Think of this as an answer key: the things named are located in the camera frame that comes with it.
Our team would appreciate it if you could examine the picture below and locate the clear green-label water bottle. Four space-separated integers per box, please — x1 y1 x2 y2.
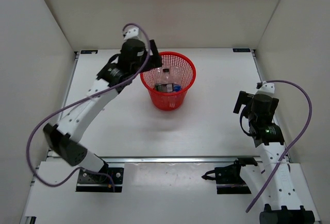
153 68 164 92

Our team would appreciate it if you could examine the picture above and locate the clear Pepsi-label plastic bottle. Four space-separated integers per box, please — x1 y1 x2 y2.
162 68 173 93

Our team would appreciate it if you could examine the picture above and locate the clear blue-label water bottle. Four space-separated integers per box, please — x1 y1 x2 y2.
172 66 183 92

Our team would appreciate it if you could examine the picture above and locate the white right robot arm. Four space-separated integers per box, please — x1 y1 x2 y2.
232 91 316 223

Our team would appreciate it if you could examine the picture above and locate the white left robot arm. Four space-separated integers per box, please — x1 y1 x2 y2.
43 39 162 183

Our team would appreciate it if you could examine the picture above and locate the red mesh plastic bin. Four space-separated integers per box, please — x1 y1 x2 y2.
140 51 196 111

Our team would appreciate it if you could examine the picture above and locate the blue sticker right corner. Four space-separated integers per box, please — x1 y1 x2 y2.
233 48 251 53

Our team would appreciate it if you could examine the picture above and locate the blue sticker corner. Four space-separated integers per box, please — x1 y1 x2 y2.
233 48 251 53
80 50 98 55

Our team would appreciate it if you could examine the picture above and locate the blue sticker left corner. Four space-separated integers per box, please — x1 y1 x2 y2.
80 50 98 55

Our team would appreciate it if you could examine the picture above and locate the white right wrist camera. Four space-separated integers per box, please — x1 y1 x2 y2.
256 81 275 97

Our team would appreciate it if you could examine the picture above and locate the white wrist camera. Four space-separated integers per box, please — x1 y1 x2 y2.
256 81 275 97
123 27 141 41

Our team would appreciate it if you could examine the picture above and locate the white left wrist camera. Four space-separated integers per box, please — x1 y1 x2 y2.
123 27 141 41

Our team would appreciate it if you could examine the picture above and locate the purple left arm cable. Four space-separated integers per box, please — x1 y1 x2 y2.
26 23 152 192

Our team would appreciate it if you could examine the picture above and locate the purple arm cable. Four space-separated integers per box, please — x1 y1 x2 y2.
245 80 312 214
26 23 152 192

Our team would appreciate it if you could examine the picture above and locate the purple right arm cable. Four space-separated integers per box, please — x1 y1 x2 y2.
245 80 312 214

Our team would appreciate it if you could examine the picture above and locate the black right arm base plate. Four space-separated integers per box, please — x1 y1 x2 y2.
201 157 258 195

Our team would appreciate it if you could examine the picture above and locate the aluminium front table rail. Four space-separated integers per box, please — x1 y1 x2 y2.
46 156 263 163

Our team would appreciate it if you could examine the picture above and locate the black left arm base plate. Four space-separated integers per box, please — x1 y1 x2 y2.
76 167 124 193

